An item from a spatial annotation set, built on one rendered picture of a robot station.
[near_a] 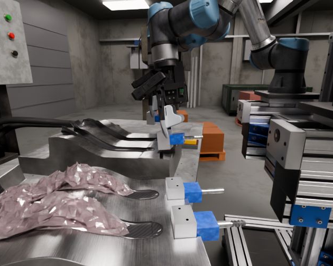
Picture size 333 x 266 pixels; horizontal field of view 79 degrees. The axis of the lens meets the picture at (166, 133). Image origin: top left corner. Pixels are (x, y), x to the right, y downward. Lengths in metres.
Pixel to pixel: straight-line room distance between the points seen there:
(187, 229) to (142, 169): 0.27
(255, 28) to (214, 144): 1.92
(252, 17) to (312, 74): 8.08
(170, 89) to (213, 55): 7.71
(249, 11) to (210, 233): 0.94
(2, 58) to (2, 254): 1.03
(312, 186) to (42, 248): 0.53
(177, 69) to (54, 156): 0.45
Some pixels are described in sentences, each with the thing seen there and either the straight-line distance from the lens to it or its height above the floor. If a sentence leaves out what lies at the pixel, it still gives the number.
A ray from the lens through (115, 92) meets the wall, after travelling 8.93.
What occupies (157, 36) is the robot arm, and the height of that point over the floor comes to 1.21.
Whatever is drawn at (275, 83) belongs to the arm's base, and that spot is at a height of 1.08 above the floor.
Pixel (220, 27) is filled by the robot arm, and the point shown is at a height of 1.24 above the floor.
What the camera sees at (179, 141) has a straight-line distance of 0.59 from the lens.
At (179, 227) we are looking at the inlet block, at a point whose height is 0.88.
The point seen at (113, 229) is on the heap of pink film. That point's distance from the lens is 0.37.
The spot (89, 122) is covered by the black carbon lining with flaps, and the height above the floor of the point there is 0.95.
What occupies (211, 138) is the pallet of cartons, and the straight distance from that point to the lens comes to 2.77.
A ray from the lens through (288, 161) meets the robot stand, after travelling 0.54.
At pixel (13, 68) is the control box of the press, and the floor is 1.15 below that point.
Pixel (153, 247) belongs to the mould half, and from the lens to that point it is 0.36.
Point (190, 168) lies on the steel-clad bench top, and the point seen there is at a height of 0.80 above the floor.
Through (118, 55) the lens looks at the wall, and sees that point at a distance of 8.86.
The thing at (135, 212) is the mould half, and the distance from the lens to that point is 0.42.
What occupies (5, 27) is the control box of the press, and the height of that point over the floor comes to 1.33.
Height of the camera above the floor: 1.11
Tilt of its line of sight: 16 degrees down
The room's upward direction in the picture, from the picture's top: straight up
